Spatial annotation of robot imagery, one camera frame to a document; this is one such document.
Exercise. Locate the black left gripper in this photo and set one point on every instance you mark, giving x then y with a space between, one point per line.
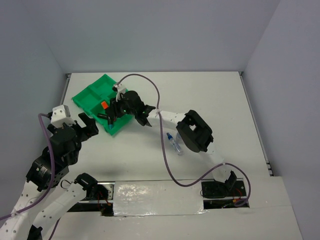
91 129

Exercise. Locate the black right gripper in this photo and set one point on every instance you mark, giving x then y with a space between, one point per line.
113 109

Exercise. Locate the orange highlighter marker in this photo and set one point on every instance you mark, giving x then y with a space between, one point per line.
104 105

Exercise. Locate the clear spray bottle blue cap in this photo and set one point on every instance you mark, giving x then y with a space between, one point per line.
174 144

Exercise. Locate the pink highlighter marker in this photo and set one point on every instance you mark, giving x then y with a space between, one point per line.
102 116

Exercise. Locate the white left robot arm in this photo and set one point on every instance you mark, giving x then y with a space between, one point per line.
29 220

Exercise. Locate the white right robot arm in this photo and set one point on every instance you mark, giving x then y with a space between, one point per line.
194 132

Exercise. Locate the green compartment tray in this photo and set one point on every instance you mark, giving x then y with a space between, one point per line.
90 101

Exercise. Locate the silver tape sheet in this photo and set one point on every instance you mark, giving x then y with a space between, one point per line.
156 198

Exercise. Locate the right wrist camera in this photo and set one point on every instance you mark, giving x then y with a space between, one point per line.
120 90

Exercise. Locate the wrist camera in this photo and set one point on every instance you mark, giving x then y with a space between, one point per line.
120 90
61 116

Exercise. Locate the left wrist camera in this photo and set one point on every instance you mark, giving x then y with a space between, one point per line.
61 116

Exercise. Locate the black mounting rail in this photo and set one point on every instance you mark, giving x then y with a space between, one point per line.
213 198

